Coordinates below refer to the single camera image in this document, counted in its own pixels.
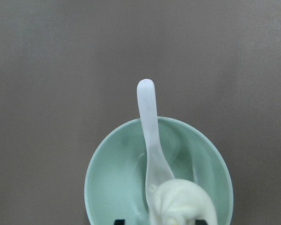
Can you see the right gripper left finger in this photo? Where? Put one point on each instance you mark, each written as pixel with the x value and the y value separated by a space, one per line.
pixel 119 222

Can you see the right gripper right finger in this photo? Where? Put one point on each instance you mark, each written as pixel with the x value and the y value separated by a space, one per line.
pixel 200 222

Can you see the white ceramic spoon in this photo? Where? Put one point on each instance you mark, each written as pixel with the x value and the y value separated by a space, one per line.
pixel 158 170

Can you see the mint green bowl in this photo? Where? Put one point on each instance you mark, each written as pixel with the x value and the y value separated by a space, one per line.
pixel 115 179

